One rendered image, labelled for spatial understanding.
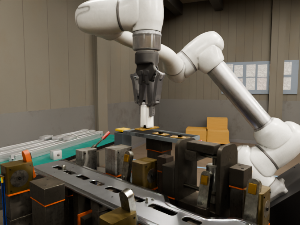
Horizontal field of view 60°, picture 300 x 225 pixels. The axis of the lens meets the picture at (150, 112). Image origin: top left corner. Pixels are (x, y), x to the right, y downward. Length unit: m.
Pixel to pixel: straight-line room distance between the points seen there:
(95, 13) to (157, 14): 0.19
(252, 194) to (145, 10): 0.62
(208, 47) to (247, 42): 5.83
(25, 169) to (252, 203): 0.90
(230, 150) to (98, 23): 0.59
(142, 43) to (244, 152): 0.79
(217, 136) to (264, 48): 2.47
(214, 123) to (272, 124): 5.31
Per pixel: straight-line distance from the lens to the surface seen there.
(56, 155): 2.73
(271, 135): 1.35
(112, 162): 1.18
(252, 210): 0.87
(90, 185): 1.08
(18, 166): 1.24
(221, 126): 6.65
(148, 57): 0.80
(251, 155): 1.36
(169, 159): 1.08
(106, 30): 0.87
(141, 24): 0.81
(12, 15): 3.60
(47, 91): 3.83
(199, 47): 1.31
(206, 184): 0.90
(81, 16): 0.89
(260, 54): 7.09
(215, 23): 7.32
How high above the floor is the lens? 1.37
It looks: 5 degrees down
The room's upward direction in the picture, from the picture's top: straight up
